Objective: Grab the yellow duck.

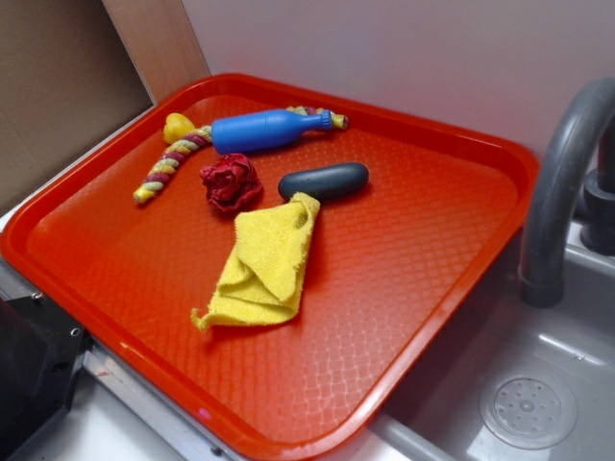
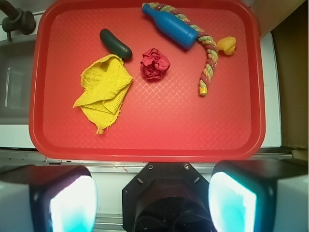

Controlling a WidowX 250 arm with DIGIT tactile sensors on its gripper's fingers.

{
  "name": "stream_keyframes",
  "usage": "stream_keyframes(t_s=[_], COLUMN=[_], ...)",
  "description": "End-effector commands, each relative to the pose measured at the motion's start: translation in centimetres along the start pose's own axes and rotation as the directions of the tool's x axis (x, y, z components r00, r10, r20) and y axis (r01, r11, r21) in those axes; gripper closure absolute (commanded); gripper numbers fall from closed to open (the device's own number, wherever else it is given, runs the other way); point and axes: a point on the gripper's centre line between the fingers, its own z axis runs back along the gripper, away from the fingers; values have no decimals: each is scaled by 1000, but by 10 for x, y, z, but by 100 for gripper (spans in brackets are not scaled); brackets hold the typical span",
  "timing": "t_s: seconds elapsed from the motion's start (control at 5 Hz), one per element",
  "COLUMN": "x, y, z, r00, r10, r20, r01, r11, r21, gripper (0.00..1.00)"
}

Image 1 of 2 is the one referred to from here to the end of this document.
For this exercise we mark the yellow rubber duck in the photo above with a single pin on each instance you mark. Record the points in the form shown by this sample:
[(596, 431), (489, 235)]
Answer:
[(176, 127)]

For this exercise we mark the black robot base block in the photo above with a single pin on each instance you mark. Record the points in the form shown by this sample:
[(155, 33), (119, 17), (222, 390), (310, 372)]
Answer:
[(42, 354)]

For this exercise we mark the brown cardboard panel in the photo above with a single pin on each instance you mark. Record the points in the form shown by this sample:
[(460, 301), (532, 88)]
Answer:
[(67, 82)]

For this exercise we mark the dark grey oval object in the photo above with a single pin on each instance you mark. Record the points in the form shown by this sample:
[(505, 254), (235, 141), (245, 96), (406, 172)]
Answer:
[(325, 183)]

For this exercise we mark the red plastic tray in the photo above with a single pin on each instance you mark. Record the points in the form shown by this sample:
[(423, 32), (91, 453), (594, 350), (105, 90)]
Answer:
[(388, 265)]

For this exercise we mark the dark grey faucet handle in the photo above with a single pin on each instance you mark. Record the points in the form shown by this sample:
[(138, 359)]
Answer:
[(597, 234)]

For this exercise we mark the crumpled red cloth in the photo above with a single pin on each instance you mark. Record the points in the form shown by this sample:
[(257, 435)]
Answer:
[(231, 183)]

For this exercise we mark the sink drain strainer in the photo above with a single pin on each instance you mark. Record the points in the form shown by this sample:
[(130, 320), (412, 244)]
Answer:
[(528, 408)]

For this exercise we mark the grey toy sink basin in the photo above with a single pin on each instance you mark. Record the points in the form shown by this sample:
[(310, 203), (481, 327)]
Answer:
[(434, 413)]

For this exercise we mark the blue plastic bottle toy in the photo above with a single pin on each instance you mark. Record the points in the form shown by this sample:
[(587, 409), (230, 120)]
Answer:
[(265, 130)]

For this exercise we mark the grey curved faucet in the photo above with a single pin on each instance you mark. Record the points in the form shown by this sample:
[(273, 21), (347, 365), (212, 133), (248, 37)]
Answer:
[(571, 155)]

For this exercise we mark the yellow towel cloth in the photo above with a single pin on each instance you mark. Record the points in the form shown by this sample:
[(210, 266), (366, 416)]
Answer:
[(262, 281)]

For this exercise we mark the multicolour braided rope toy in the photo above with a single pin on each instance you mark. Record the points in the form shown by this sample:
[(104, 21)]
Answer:
[(175, 154)]

